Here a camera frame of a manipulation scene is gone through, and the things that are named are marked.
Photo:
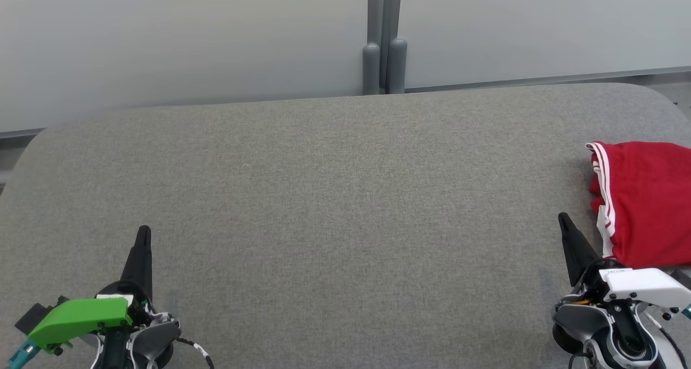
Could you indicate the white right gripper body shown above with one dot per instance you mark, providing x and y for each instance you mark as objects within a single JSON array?
[{"x": 645, "y": 287}]

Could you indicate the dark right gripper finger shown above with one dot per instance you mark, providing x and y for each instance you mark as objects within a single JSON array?
[{"x": 577, "y": 250}]

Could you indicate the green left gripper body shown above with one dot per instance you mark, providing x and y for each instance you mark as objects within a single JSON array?
[{"x": 81, "y": 315}]

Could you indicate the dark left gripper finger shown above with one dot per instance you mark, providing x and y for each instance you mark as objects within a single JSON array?
[{"x": 141, "y": 258}]

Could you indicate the red basketball jersey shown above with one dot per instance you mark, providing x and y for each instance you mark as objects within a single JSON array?
[{"x": 653, "y": 202}]

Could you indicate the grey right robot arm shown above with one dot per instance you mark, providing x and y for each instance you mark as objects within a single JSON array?
[{"x": 583, "y": 320}]

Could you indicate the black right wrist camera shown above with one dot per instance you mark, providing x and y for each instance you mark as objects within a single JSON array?
[{"x": 681, "y": 278}]

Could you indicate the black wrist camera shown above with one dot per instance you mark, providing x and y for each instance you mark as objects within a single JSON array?
[
  {"x": 32, "y": 318},
  {"x": 681, "y": 278}
]

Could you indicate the teal right camera connector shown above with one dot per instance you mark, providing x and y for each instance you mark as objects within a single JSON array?
[{"x": 687, "y": 311}]

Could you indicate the teal camera connector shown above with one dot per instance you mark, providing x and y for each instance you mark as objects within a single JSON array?
[
  {"x": 21, "y": 354},
  {"x": 687, "y": 311}
]

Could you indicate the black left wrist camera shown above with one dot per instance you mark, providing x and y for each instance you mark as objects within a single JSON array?
[{"x": 32, "y": 318}]

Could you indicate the teal left camera connector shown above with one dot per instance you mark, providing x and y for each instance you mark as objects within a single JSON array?
[{"x": 21, "y": 354}]

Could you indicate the grey wall base rail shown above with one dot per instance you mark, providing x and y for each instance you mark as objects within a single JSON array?
[
  {"x": 19, "y": 132},
  {"x": 540, "y": 79}
]

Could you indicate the grey partition post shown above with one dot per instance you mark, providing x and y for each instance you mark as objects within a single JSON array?
[
  {"x": 371, "y": 61},
  {"x": 397, "y": 61}
]

